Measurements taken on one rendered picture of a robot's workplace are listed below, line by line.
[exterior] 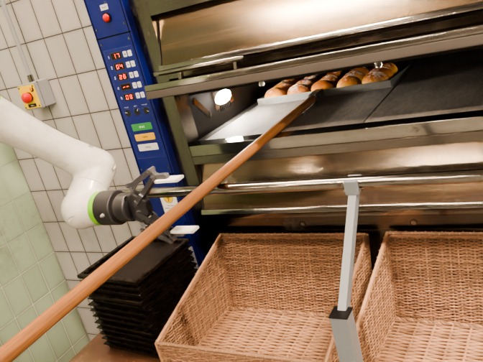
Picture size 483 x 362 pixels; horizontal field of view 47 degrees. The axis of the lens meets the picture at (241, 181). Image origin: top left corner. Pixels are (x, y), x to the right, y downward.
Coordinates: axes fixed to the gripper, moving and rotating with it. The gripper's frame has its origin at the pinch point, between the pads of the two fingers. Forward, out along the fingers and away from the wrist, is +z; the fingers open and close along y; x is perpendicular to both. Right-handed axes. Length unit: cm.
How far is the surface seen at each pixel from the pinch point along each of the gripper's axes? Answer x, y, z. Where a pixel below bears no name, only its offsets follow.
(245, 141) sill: -52, 2, -10
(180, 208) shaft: 4.0, -0.7, 1.7
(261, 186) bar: -14.7, 2.4, 13.5
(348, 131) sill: -52, 2, 26
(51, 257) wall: -51, 46, -123
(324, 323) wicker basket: -37, 60, 11
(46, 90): -50, -27, -88
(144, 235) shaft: 18.1, -1.1, 1.3
